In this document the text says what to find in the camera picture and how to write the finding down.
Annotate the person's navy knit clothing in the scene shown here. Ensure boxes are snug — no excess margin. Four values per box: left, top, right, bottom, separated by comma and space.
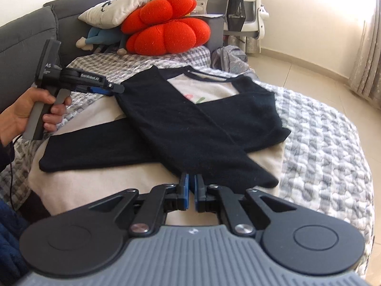
0, 199, 31, 278

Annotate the grey white quilted blanket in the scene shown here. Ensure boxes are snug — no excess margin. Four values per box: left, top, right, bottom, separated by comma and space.
208, 66, 375, 277

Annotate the white printed pillow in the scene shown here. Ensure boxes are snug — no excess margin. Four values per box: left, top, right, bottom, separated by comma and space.
78, 0, 175, 26

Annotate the black and cream raglan sweater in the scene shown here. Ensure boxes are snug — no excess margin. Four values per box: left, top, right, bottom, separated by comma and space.
28, 66, 292, 225

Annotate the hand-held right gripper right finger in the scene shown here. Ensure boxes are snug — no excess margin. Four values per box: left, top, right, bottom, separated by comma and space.
193, 174, 295, 236

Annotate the blue plush doll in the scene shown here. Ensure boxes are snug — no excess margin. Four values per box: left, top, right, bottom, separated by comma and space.
76, 26, 129, 56

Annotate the orange pumpkin cushion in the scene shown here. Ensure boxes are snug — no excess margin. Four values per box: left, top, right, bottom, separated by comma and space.
120, 0, 197, 33
125, 17, 211, 56

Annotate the beige star patterned curtain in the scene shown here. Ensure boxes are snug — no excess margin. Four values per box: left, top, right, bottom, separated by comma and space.
348, 0, 381, 102

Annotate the white grey office chair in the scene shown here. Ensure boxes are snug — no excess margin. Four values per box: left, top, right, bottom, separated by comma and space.
195, 0, 270, 41

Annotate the black paper bag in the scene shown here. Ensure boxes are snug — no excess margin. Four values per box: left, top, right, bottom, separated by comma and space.
226, 0, 247, 32

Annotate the person's left hand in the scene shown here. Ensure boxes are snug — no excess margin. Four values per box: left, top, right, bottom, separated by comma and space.
0, 88, 72, 147

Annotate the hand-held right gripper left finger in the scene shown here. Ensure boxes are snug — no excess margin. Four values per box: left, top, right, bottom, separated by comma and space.
89, 173, 190, 236

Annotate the grey patterned backpack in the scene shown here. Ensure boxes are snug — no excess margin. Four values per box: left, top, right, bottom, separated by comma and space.
211, 44, 256, 79

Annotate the grey white gingham sheet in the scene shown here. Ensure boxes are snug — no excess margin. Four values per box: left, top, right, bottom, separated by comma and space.
0, 46, 215, 212

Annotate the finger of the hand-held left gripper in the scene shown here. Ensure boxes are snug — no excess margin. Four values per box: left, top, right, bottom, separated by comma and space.
103, 81, 125, 94
74, 85, 115, 97

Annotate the grey fabric sofa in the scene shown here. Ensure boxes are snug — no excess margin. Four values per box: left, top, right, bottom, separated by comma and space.
0, 0, 227, 224

